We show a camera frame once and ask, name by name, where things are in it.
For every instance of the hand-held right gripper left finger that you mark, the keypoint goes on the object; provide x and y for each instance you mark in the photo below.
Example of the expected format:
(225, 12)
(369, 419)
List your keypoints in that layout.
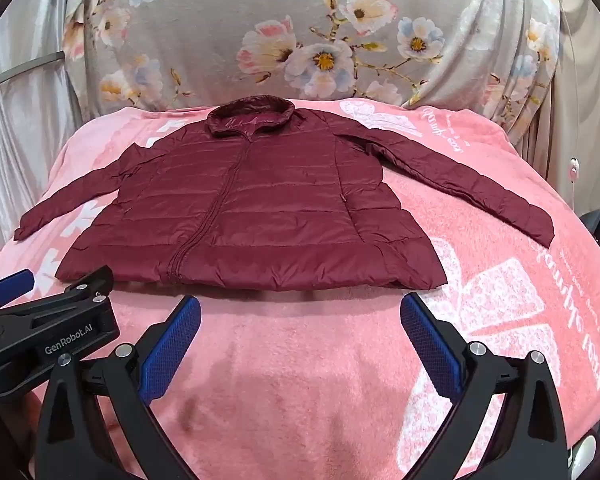
(172, 347)

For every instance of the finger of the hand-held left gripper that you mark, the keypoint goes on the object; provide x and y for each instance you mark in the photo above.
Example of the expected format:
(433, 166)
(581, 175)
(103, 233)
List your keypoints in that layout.
(11, 281)
(87, 282)

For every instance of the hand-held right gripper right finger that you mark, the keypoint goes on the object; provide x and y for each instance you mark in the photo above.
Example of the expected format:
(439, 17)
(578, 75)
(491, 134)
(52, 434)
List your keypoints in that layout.
(429, 347)

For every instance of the maroon puffer jacket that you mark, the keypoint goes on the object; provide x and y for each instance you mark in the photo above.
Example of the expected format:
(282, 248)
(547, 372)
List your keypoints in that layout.
(260, 210)

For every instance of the pink printed blanket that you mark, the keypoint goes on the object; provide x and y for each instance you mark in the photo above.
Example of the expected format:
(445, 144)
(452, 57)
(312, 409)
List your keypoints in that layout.
(300, 360)

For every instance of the silver satin curtain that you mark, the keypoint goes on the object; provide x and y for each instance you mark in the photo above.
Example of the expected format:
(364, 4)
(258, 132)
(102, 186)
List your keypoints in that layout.
(30, 135)

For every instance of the grey floral bed sheet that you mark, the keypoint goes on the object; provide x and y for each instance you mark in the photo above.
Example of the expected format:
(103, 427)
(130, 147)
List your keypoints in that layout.
(230, 25)

